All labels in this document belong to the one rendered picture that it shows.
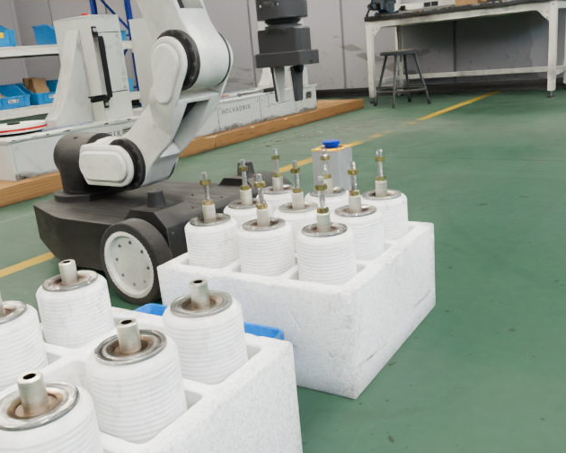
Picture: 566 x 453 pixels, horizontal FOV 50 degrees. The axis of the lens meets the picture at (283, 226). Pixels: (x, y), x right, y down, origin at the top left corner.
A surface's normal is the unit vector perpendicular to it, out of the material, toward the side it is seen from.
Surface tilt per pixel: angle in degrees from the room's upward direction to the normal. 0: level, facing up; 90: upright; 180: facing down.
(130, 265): 90
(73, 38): 70
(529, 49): 90
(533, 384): 0
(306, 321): 90
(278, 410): 90
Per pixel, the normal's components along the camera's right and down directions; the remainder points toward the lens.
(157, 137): -0.56, 0.28
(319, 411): -0.09, -0.96
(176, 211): 0.52, -0.61
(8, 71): 0.83, 0.08
